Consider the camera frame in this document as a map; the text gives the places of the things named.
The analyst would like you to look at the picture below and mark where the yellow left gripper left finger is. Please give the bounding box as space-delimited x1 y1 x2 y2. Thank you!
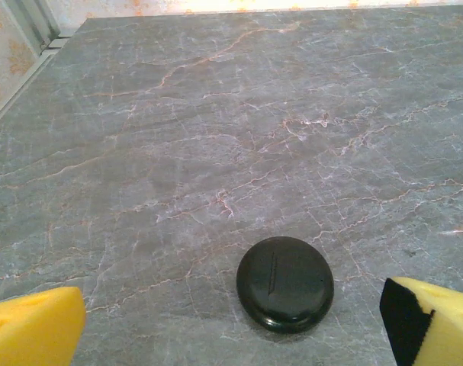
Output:
0 286 88 366

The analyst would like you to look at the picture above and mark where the black round earbud charging case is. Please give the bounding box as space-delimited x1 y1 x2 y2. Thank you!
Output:
236 236 335 333

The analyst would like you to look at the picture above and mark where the aluminium frame upright post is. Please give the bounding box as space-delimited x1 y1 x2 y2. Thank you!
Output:
5 0 61 50

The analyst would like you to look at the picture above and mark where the aluminium frame side rail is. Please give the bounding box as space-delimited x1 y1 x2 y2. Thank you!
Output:
0 34 72 131

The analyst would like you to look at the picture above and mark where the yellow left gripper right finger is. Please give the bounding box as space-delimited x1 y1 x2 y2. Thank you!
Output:
380 276 463 366

